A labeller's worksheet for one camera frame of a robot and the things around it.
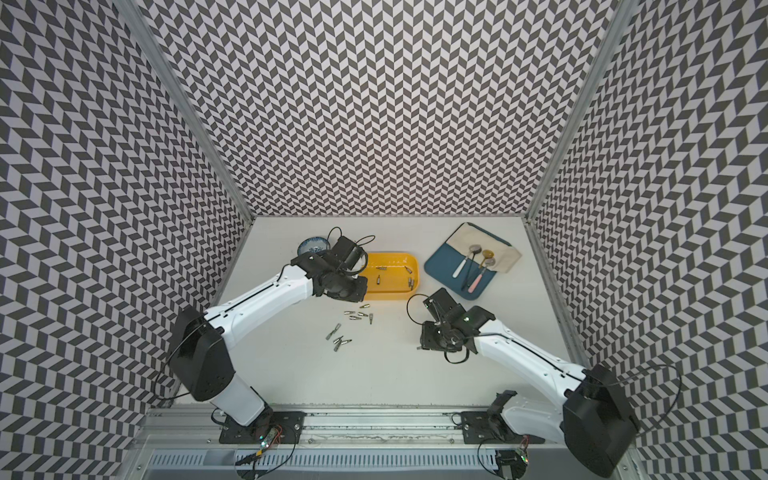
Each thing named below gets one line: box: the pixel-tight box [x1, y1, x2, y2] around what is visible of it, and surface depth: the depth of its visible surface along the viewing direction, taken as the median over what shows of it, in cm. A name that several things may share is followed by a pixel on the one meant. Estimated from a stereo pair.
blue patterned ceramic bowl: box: [297, 236, 331, 256], surface depth 107 cm
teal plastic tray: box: [424, 223, 497, 301], surface depth 105 cm
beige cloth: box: [446, 223, 522, 273], surface depth 111 cm
